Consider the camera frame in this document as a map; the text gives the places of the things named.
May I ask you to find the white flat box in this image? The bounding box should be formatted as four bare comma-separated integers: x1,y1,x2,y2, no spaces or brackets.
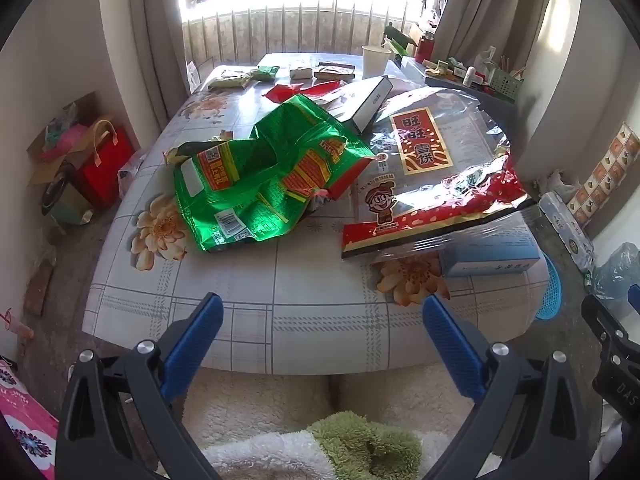
327,76,394,135

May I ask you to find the large clear water bottle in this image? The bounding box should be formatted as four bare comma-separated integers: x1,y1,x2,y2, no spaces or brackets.
590,242,640,306

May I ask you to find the white plastic bag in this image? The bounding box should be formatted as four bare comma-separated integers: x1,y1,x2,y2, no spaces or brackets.
547,170,581,201

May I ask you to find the white fuzzy pajamas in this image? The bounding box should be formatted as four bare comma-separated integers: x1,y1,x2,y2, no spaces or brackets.
157,375,481,480

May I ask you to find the green snack bag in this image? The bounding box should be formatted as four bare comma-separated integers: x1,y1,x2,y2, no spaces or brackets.
167,92,376,253

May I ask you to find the white paper cup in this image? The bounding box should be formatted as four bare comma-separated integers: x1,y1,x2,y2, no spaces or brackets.
362,45,392,80

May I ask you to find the blue plastic basket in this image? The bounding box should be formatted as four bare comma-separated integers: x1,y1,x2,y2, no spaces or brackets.
536,252,564,322

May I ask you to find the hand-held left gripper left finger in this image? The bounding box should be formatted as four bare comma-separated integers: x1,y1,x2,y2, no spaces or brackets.
56,292,224,480

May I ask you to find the window railing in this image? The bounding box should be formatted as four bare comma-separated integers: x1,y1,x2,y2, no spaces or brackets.
182,2,431,63

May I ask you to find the clear plastic bag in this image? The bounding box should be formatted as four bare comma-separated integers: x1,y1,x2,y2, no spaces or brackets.
117,150,148,196

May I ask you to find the brown packet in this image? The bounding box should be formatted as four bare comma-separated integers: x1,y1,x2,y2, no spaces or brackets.
314,61,357,81

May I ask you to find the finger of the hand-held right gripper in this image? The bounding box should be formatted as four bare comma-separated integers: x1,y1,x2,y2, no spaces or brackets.
581,295,630,348

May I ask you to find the green perforated basket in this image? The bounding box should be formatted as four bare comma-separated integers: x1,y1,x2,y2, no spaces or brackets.
484,62,525,103

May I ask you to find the light blue carton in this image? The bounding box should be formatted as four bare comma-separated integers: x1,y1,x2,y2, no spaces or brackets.
440,232,542,278

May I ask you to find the pale green container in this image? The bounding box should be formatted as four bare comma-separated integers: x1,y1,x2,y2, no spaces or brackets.
41,170,96,226

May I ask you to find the toilet paper pack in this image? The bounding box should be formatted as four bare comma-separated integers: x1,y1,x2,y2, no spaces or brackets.
537,191,596,273

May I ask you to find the floral tablecloth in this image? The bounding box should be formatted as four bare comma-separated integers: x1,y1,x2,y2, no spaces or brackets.
82,52,548,376

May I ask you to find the red bottle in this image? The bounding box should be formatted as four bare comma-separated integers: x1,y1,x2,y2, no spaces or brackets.
416,30,436,63

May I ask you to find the cardboard box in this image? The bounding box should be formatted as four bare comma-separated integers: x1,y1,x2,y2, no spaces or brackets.
26,91,101,188

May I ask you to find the clear red snack bag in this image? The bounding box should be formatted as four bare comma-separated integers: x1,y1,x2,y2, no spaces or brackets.
341,86,538,261

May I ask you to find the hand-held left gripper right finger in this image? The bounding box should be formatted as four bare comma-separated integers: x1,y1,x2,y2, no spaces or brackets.
422,294,593,480

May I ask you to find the red wrapper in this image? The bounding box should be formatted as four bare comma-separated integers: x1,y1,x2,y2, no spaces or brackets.
265,81,346,106

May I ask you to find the grey curtain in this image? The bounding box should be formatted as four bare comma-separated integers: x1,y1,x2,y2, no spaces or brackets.
97,0,193,131
435,0,556,68

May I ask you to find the red gift bag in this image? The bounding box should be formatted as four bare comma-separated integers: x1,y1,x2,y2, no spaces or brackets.
75,119,137,209

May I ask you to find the pale green snack packet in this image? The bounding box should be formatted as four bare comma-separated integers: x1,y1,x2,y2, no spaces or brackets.
207,67,256,92

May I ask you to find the pink floral box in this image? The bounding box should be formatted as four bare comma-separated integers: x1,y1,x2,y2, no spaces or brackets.
0,357,60,480

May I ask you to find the dark green box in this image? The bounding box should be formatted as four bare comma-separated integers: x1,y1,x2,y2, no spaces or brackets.
384,26,416,56

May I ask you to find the patterned roll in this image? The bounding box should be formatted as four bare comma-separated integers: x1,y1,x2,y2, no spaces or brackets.
570,122,640,225

